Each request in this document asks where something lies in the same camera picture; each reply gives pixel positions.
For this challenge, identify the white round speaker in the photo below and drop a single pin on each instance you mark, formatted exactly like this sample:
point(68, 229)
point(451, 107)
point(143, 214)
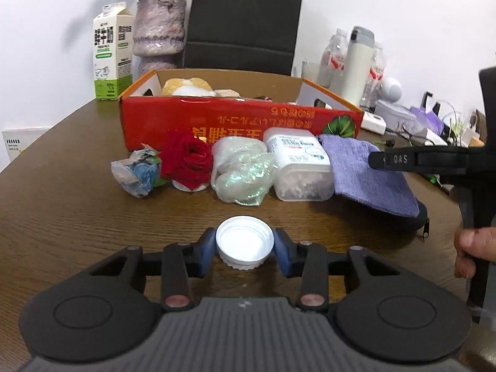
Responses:
point(391, 89)

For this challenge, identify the purple plastic bag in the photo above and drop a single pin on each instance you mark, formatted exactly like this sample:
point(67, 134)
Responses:
point(428, 118)

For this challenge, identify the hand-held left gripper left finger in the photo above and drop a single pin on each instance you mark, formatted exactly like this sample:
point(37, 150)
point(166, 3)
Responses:
point(207, 246)

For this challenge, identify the clear container white lid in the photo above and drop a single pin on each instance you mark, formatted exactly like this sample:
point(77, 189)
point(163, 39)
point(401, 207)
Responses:
point(298, 151)

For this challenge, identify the red rose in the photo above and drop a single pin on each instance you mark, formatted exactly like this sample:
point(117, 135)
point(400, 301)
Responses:
point(186, 159)

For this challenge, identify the black paper bag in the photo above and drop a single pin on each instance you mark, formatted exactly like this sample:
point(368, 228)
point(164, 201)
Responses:
point(240, 15)

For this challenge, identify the red cardboard box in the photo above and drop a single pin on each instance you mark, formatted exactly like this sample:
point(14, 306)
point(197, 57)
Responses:
point(155, 120)

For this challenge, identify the white thermos grey lid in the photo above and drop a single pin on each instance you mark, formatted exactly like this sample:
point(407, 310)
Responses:
point(358, 69)

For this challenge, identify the purple cloth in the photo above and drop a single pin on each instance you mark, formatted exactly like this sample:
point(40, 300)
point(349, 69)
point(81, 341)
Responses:
point(368, 190)

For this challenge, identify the mottled pink vase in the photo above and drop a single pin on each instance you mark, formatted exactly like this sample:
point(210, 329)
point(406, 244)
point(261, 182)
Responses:
point(159, 27)

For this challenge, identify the wooden desktop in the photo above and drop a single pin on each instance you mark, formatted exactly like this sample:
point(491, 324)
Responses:
point(77, 221)

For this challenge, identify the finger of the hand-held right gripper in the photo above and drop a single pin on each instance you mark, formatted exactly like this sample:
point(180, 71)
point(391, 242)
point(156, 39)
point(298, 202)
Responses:
point(422, 161)

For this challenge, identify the dark zipper pouch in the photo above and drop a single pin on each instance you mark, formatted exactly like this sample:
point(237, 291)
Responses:
point(422, 214)

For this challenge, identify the yellow white plush toy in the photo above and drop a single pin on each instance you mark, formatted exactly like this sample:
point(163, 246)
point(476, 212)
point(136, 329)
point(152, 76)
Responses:
point(186, 85)

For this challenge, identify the iridescent plastic bag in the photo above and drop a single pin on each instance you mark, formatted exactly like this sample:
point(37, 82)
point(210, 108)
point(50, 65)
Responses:
point(240, 174)

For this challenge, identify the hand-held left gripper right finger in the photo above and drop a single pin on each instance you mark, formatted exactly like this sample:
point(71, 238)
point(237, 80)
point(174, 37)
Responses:
point(285, 252)

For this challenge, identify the white power bank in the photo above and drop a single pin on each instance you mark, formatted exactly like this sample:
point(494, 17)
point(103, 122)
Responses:
point(372, 122)

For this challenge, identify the crumpled blue wrapper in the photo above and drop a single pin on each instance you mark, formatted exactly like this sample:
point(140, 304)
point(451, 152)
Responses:
point(135, 174)

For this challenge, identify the clear drinking glass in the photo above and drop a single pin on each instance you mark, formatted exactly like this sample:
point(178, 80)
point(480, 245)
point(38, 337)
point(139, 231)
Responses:
point(310, 71)

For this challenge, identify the white green milk carton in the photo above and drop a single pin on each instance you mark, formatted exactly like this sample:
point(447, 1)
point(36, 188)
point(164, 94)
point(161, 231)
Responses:
point(112, 46)

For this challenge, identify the white bottle cap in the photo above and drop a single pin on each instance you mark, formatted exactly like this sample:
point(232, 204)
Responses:
point(244, 240)

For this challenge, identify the person's right hand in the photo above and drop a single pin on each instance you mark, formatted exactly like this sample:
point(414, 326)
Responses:
point(476, 242)

